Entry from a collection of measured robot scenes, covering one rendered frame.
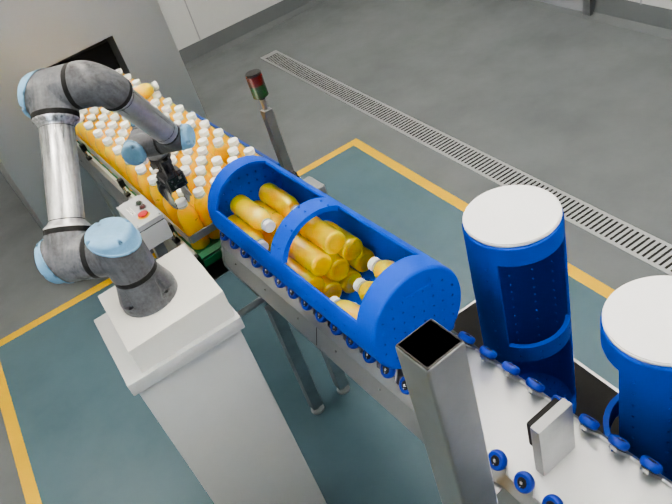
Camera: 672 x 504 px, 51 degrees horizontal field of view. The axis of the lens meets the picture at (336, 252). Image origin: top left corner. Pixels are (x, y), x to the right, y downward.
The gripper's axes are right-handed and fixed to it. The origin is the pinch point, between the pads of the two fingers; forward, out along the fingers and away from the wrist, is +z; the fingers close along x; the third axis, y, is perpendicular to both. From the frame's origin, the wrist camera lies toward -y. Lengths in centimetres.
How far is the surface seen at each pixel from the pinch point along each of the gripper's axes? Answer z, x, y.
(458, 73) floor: 110, 248, -143
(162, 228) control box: 4.3, -10.0, 1.6
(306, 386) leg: 91, 8, 21
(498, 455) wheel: 11, 6, 140
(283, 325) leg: 55, 9, 21
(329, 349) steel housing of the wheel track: 23, 3, 75
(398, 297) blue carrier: -11, 12, 106
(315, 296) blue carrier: -3, 2, 82
